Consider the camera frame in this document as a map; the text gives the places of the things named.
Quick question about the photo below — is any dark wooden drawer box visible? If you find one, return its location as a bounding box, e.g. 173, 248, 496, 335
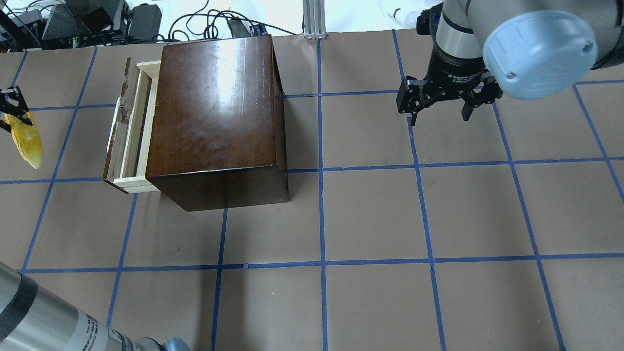
146, 34, 290, 212

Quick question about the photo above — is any black power adapter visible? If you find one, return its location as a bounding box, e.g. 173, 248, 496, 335
227, 17, 252, 38

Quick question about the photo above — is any yellow toy corn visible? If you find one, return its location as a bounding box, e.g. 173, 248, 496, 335
4, 111, 44, 169

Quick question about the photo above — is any aluminium frame post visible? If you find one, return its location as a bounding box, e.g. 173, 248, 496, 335
302, 0, 327, 40

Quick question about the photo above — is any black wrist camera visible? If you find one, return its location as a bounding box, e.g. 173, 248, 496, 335
415, 7, 441, 36

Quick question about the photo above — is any wooden drawer with white handle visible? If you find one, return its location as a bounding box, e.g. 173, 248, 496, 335
102, 58, 161, 194

